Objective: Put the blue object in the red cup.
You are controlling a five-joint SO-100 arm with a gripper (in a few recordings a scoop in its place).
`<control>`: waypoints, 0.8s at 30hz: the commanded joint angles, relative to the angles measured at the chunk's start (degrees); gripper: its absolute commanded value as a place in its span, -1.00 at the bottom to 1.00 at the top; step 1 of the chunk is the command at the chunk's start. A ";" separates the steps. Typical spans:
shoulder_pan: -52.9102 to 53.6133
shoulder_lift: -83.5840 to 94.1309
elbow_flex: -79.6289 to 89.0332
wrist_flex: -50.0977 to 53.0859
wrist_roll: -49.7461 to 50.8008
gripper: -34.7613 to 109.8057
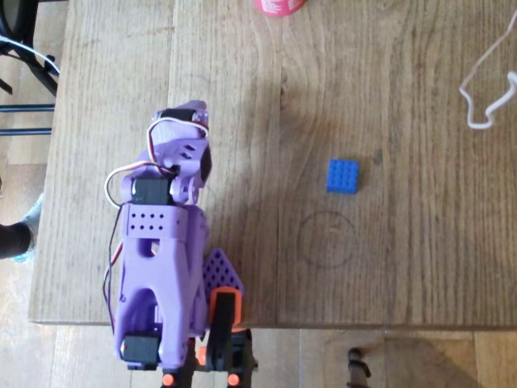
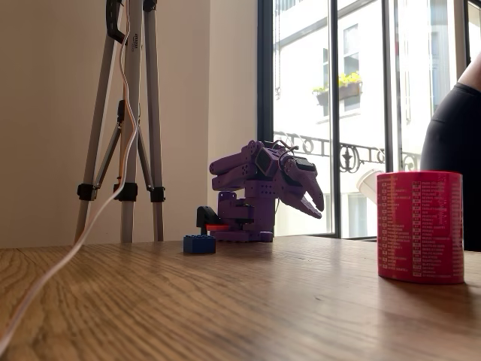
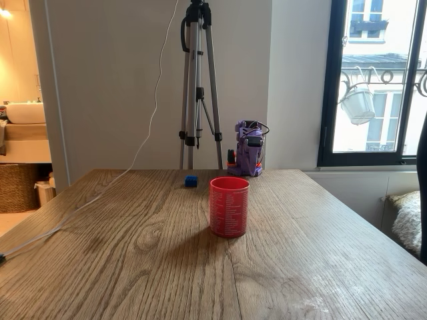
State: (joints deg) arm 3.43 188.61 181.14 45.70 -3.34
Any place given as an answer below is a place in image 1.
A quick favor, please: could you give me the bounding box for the blue toy brick block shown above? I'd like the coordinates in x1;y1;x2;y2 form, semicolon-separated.
325;158;361;194

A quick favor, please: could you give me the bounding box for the red printed cup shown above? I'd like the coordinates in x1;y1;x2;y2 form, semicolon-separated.
253;0;308;18

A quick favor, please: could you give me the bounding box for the black metal chair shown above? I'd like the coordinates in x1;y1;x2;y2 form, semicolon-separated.
0;0;61;137

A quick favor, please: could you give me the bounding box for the black orange clamp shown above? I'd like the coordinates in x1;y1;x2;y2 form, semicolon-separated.
160;365;195;388
195;285;254;387

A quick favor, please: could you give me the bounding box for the person in black clothing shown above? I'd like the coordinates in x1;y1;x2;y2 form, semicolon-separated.
0;177;45;264

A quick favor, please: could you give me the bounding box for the white red servo cable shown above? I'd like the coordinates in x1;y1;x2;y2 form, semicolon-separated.
146;119;210;173
103;161;179;324

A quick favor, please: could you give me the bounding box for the long white cable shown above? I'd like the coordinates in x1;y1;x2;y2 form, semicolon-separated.
459;7;517;130

